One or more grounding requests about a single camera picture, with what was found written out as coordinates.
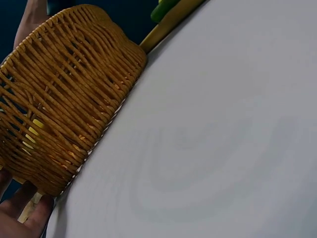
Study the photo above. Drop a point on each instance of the pale yellow object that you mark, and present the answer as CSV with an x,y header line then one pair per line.
x,y
34,127

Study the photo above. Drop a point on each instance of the person's right hand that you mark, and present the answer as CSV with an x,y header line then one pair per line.
x,y
32,19

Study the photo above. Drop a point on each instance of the brown woven wicker basket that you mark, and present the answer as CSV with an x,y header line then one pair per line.
x,y
74,94

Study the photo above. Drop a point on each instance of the person's left fingers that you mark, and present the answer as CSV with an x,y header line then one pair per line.
x,y
29,210

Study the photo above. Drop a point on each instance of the person's left hand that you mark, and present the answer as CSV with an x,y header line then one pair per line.
x,y
22,218

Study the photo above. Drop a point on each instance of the green rounded object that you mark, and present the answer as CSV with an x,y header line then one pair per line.
x,y
162,11

